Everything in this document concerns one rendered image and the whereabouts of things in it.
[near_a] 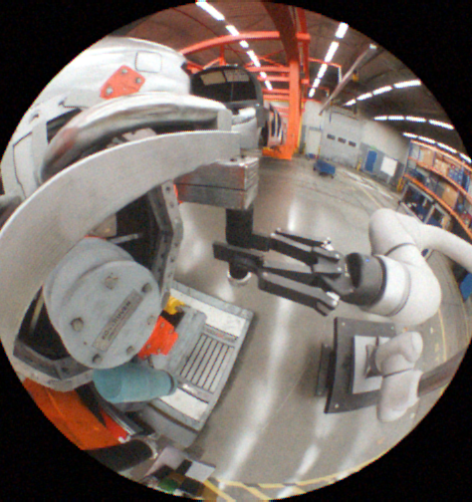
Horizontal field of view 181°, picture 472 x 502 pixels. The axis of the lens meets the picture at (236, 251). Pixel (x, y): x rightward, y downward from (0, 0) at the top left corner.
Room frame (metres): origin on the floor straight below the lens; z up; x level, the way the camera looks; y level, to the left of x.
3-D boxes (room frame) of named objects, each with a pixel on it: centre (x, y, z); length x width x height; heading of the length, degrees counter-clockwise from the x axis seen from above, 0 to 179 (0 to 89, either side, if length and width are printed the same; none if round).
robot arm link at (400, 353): (-0.12, -0.69, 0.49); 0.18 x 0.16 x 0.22; 155
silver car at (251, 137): (5.00, -0.32, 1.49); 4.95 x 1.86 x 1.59; 158
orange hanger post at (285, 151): (3.58, -0.94, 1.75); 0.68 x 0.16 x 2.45; 68
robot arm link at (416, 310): (0.05, -0.33, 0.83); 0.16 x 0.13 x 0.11; 68
